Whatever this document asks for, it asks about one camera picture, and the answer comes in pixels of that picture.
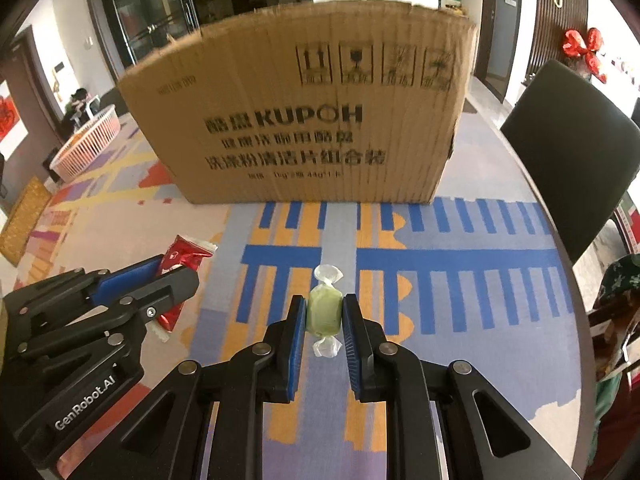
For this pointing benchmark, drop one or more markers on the wooden chair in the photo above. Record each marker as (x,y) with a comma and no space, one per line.
(612,350)

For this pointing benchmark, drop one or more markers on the tan woven stool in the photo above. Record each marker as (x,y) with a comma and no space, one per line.
(25,222)

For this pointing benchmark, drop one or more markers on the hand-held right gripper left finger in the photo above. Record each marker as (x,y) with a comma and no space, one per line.
(298,350)

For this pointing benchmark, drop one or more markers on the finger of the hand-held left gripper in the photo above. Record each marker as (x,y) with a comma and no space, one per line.
(127,277)
(165,292)

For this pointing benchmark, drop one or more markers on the brown cardboard box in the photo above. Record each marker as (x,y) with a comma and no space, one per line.
(310,110)

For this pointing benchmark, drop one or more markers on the green candy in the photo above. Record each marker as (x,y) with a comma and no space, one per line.
(325,310)

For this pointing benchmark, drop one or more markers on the white plastic fruit basket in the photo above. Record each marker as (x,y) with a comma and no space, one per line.
(90,147)

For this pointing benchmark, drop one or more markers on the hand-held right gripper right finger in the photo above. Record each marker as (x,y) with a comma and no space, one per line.
(350,350)

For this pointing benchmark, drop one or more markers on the red paper door decoration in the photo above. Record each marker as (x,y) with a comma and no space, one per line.
(10,115)

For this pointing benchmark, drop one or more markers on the green floral cloth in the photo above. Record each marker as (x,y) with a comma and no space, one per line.
(620,280)

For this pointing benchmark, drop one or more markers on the red snack packet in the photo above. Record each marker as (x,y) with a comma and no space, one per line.
(187,252)

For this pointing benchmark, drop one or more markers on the pile of oranges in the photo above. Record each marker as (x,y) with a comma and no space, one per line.
(80,137)

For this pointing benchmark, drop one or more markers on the black-framed glass doors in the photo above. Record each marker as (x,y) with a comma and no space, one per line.
(150,5)

